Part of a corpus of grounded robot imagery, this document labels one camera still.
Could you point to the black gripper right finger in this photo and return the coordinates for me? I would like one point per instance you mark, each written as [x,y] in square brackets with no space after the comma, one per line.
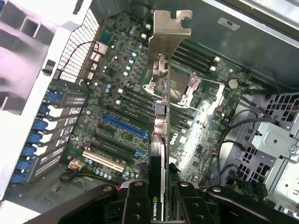
[187,205]

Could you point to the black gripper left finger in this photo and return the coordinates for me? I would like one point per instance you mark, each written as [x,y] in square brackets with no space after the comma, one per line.
[136,205]

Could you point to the white expansion slot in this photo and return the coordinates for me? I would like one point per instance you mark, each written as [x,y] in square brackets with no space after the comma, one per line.
[102,161]

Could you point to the black expansion slot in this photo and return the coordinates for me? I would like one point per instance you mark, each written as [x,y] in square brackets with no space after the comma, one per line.
[109,152]

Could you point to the white motherboard power connector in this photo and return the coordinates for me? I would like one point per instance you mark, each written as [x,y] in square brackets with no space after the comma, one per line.
[76,164]

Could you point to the blue expansion slot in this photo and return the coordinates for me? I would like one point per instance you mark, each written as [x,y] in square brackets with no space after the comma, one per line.
[123,124]

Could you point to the metal drive cage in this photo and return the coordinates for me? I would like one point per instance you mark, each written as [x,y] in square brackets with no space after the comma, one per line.
[273,137]

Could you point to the CPU socket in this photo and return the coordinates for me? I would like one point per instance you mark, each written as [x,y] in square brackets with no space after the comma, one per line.
[180,86]

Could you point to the silver coin battery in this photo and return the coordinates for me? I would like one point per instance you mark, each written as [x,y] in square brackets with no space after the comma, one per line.
[233,83]

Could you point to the green motherboard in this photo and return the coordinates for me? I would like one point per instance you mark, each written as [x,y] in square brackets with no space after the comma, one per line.
[121,65]

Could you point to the small finned heatsink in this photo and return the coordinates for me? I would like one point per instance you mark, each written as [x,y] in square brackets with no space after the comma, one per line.
[99,51]

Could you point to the open grey PC case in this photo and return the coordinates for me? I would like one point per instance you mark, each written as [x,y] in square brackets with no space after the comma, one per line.
[257,35]

